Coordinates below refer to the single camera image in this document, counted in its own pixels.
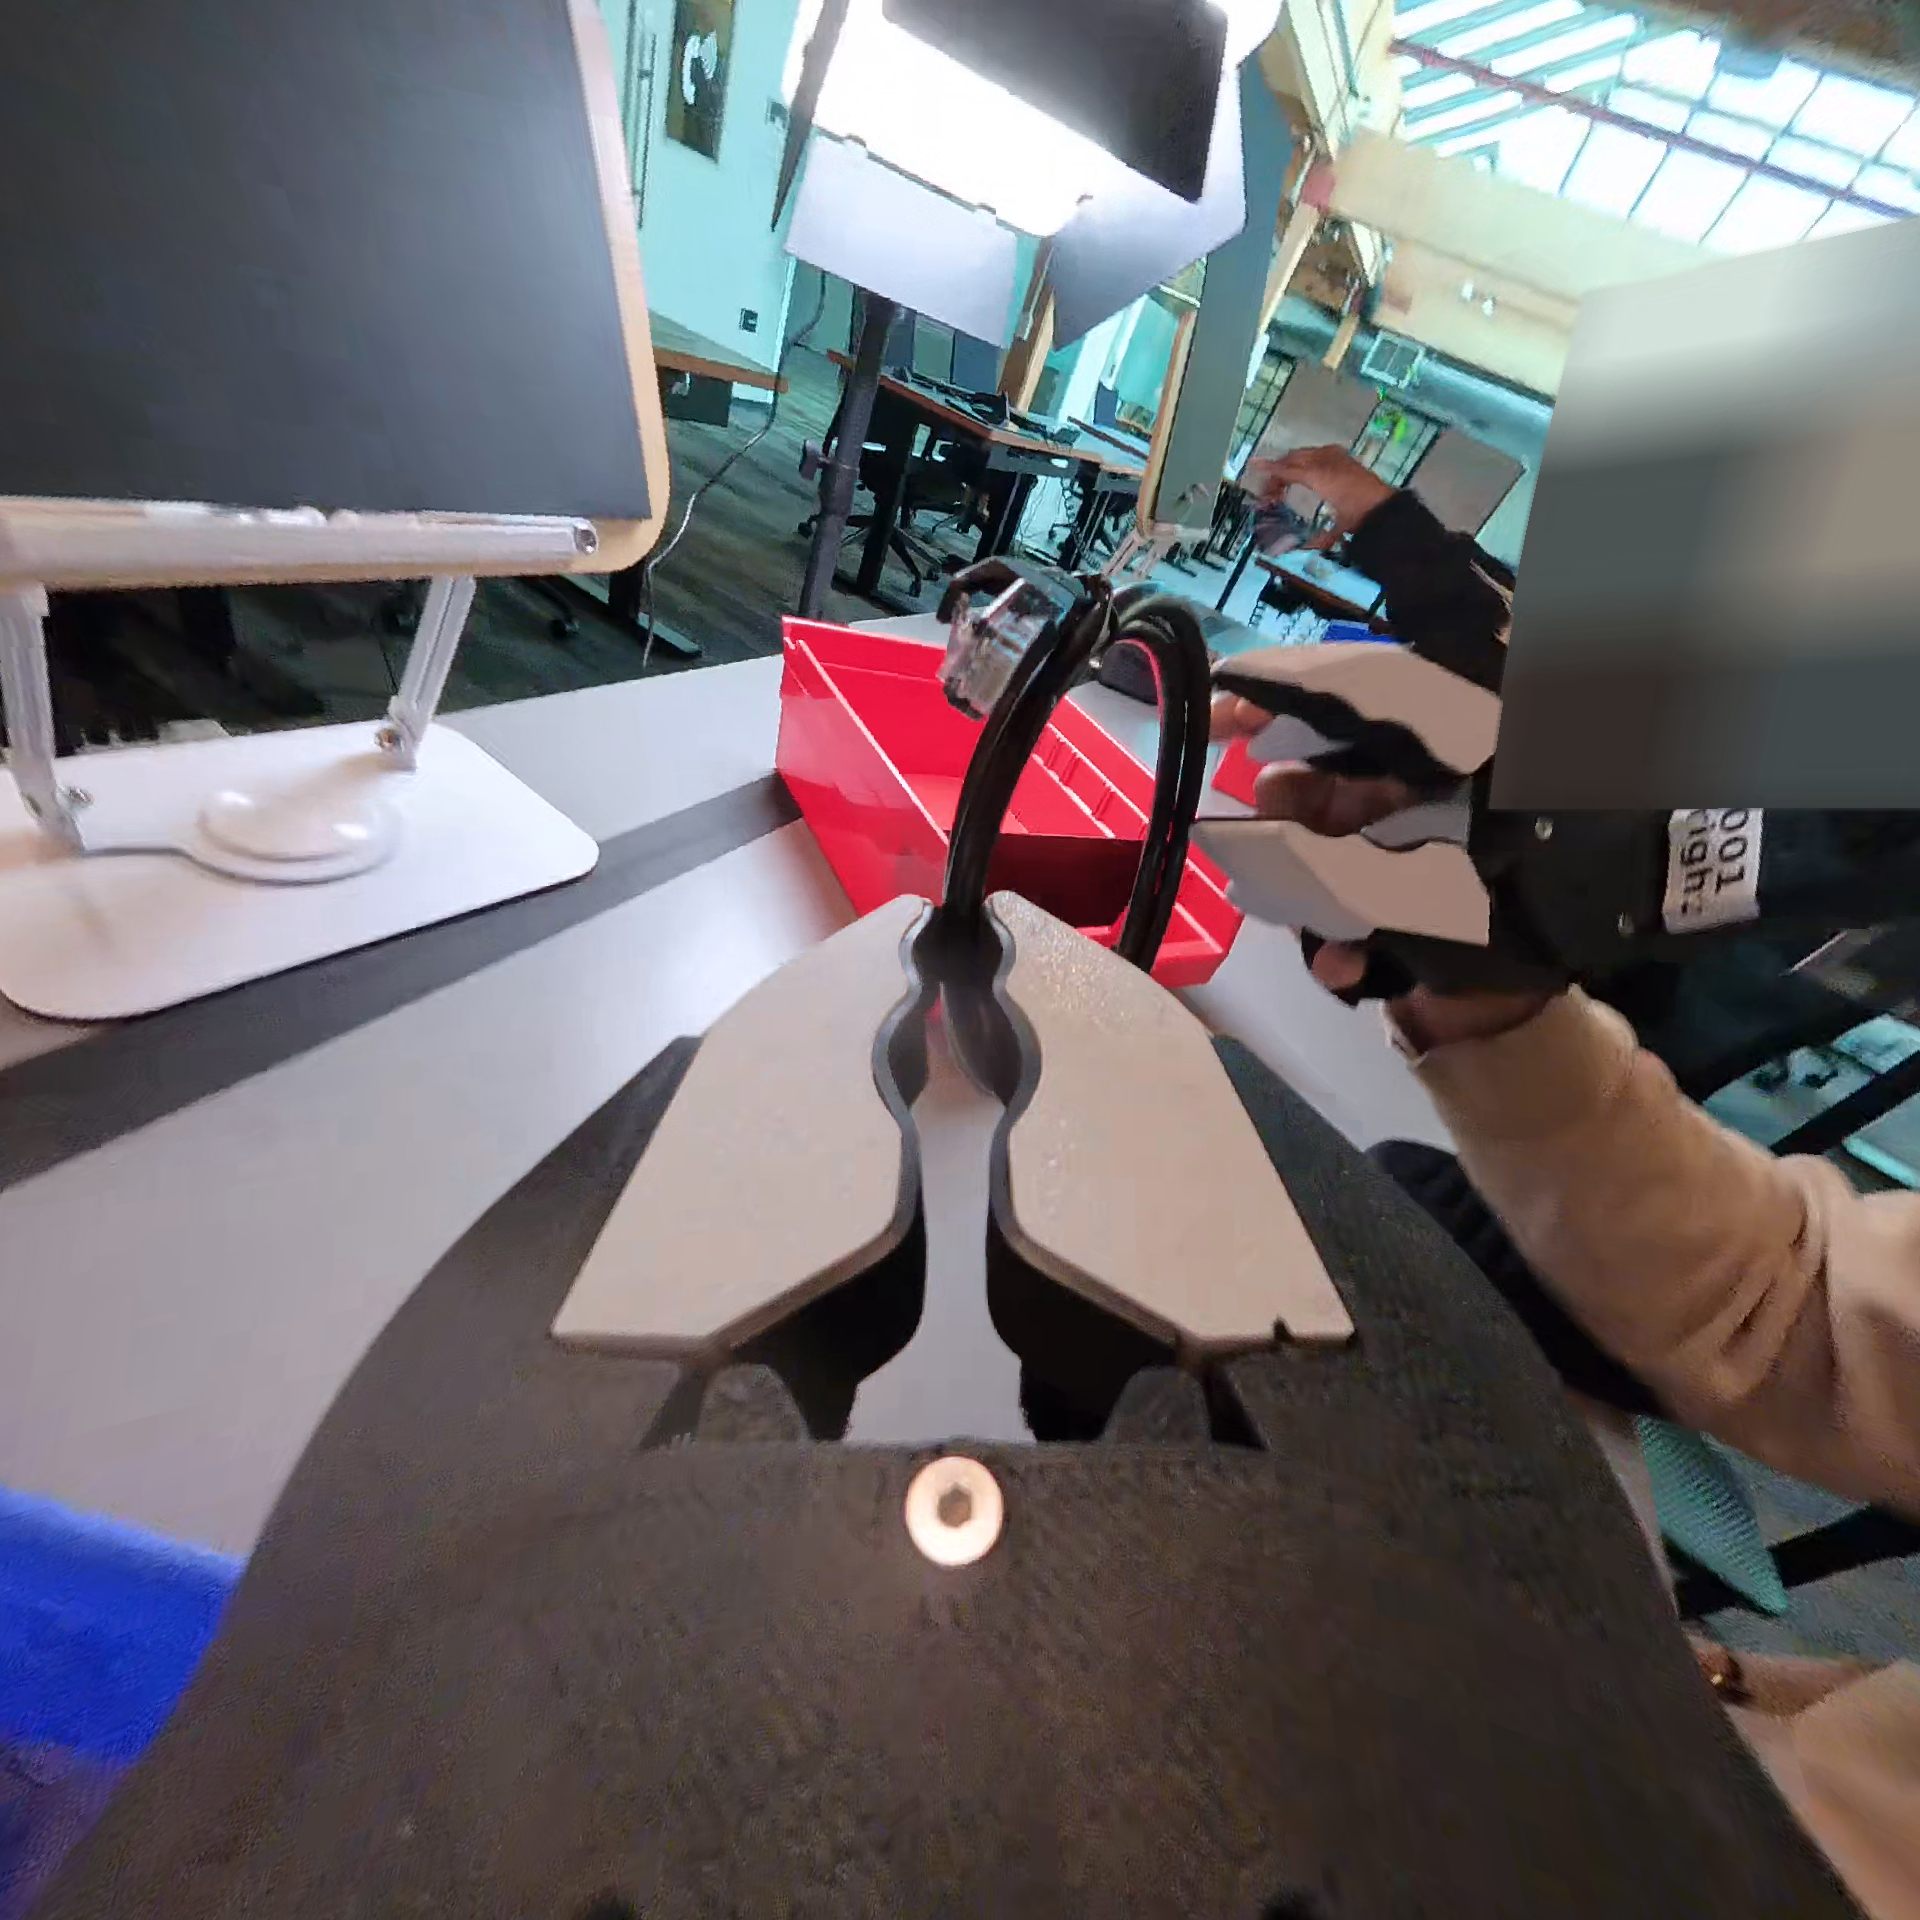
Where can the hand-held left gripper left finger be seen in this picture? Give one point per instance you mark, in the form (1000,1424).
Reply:
(735,1184)

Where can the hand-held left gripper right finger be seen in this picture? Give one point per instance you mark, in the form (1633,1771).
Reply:
(1171,1184)

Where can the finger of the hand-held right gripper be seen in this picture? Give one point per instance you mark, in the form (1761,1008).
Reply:
(1410,691)
(1348,884)

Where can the blue storage bin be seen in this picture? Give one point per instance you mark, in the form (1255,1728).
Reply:
(90,1635)

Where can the person's right hand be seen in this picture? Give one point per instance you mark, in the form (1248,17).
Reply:
(1365,796)

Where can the black light stand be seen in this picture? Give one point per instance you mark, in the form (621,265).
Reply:
(848,451)

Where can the teal office chair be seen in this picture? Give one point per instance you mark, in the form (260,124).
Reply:
(1709,1515)

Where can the studio light panel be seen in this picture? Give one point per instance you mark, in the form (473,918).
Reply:
(900,254)

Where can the person's beige hoodie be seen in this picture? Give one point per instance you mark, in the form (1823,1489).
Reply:
(1844,1799)

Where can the framed logo sign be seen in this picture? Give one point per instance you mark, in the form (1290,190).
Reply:
(700,76)

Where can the black screen wooden frame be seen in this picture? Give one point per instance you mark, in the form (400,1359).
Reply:
(1229,329)
(300,271)

